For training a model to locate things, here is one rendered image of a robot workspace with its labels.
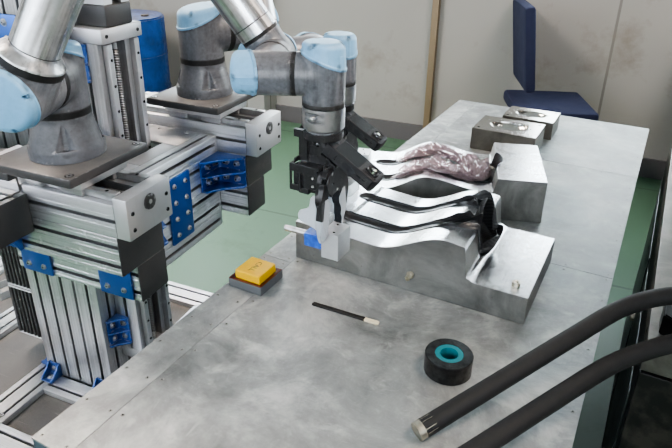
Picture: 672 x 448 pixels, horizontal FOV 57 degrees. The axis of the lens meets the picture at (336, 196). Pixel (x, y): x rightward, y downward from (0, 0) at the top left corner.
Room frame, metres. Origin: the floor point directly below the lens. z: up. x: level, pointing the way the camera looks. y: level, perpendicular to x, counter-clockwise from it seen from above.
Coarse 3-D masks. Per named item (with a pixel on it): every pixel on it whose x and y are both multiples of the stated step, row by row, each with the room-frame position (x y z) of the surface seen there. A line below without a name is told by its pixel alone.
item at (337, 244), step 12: (288, 228) 1.07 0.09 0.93; (300, 228) 1.06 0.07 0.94; (312, 228) 1.05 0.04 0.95; (336, 228) 1.02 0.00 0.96; (348, 228) 1.03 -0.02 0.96; (312, 240) 1.02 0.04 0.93; (336, 240) 1.00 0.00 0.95; (348, 240) 1.03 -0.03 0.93; (324, 252) 1.01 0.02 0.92; (336, 252) 1.00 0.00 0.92
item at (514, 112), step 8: (512, 112) 2.08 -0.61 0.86; (520, 112) 2.10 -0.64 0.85; (528, 112) 2.10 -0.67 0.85; (536, 112) 2.09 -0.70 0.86; (544, 112) 2.09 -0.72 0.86; (552, 112) 2.09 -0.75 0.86; (520, 120) 2.02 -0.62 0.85; (528, 120) 2.01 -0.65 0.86; (536, 120) 2.00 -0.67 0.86; (544, 120) 2.00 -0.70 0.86; (552, 120) 2.00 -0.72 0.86; (552, 128) 1.97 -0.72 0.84; (544, 136) 1.98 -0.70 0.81; (552, 136) 2.00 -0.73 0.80
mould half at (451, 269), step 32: (384, 192) 1.34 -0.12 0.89; (352, 224) 1.18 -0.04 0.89; (416, 224) 1.17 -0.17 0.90; (320, 256) 1.15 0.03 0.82; (352, 256) 1.12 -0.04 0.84; (384, 256) 1.08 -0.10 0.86; (416, 256) 1.05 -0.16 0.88; (448, 256) 1.02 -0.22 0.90; (480, 256) 1.09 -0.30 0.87; (512, 256) 1.10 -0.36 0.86; (544, 256) 1.10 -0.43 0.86; (416, 288) 1.05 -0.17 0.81; (448, 288) 1.02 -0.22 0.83; (480, 288) 0.99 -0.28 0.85; (512, 288) 0.98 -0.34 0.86; (512, 320) 0.96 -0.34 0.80
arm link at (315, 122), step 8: (304, 112) 1.02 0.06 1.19; (312, 112) 1.00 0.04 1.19; (320, 112) 1.00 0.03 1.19; (328, 112) 1.00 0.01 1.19; (336, 112) 1.01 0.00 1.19; (344, 112) 1.03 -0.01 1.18; (304, 120) 1.02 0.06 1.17; (312, 120) 1.00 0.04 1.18; (320, 120) 1.00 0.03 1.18; (328, 120) 1.00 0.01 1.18; (336, 120) 1.01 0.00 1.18; (344, 120) 1.03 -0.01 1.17; (304, 128) 1.02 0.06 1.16; (312, 128) 1.01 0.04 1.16; (320, 128) 1.00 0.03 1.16; (328, 128) 1.00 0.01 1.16; (336, 128) 1.01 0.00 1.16
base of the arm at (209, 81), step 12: (180, 60) 1.63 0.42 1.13; (216, 60) 1.61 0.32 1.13; (180, 72) 1.63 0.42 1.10; (192, 72) 1.59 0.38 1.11; (204, 72) 1.59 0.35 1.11; (216, 72) 1.61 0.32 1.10; (180, 84) 1.60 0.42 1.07; (192, 84) 1.58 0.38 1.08; (204, 84) 1.58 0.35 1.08; (216, 84) 1.59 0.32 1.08; (228, 84) 1.63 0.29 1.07; (180, 96) 1.60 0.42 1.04; (192, 96) 1.58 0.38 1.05; (204, 96) 1.58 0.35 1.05; (216, 96) 1.59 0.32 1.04
